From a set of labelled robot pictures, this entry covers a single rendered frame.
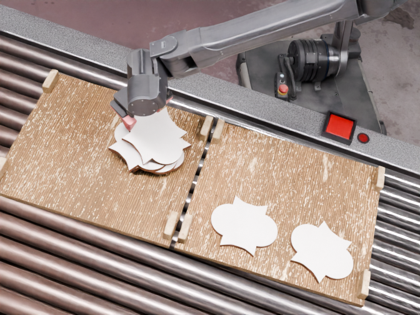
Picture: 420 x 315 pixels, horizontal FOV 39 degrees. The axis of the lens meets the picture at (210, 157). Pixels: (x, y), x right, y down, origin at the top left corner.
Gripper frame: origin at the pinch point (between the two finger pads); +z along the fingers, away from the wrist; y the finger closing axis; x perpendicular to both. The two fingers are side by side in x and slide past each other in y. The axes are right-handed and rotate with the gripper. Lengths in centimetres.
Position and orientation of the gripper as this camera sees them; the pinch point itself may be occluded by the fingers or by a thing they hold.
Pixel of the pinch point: (141, 117)
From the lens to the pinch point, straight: 132.7
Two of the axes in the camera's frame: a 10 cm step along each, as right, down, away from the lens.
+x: -6.7, -6.6, 3.3
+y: 7.3, -5.4, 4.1
